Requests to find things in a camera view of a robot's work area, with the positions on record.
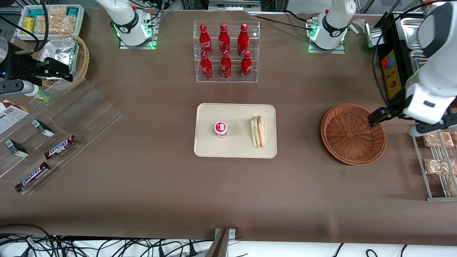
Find triangle sandwich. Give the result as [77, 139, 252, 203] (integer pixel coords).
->
[251, 115, 265, 148]

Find small black white packet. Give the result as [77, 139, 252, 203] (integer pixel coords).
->
[31, 119, 55, 137]
[5, 139, 29, 158]

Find red cola bottle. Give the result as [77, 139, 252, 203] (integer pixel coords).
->
[237, 24, 249, 56]
[219, 23, 231, 54]
[200, 51, 214, 80]
[220, 50, 232, 79]
[240, 51, 252, 80]
[199, 24, 213, 57]

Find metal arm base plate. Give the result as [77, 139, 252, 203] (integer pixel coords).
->
[119, 10, 158, 50]
[308, 14, 346, 55]

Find black floor cable bundle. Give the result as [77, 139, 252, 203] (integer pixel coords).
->
[0, 224, 215, 257]

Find red white printed box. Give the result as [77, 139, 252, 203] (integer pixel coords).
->
[0, 100, 30, 135]

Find clear bag of snacks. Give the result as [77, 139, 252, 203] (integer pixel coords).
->
[54, 6, 77, 35]
[35, 15, 57, 35]

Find red white yogurt cup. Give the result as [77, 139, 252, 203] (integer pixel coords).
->
[214, 121, 228, 138]

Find silver foil bag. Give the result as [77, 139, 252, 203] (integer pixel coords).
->
[42, 37, 80, 77]

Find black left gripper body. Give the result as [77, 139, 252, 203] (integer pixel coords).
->
[384, 87, 408, 121]

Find clear acrylic stepped display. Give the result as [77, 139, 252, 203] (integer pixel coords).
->
[0, 80, 124, 196]

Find tan wicker basket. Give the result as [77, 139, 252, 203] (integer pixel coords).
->
[37, 34, 90, 90]

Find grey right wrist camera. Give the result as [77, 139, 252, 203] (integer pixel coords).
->
[0, 80, 40, 97]

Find brown table cover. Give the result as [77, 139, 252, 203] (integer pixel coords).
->
[0, 8, 457, 247]

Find clear acrylic bottle rack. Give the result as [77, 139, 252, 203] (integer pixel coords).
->
[194, 20, 260, 83]

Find metal table bracket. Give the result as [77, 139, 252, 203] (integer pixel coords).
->
[205, 228, 236, 257]

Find black cable on table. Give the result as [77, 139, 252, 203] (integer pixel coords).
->
[250, 10, 319, 28]

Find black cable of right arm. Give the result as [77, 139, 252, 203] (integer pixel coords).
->
[0, 0, 49, 52]

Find beige plastic tray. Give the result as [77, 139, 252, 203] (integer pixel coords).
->
[194, 103, 277, 158]

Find aluminium frame profile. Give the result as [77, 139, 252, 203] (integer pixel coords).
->
[207, 0, 262, 13]

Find grey wire rack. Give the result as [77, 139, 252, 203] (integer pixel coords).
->
[409, 123, 457, 201]

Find green drink bottle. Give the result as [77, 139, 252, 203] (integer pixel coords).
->
[34, 89, 51, 103]

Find snickers chocolate bar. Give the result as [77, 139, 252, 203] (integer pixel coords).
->
[44, 135, 78, 160]
[15, 162, 51, 193]

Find round brown wicker basket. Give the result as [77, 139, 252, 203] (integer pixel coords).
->
[320, 104, 387, 166]

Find white plastic bin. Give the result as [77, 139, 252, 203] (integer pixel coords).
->
[16, 4, 85, 40]

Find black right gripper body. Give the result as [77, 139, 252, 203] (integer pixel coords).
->
[6, 53, 47, 80]

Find steel tray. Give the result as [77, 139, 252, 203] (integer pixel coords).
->
[408, 50, 427, 72]
[400, 17, 425, 50]

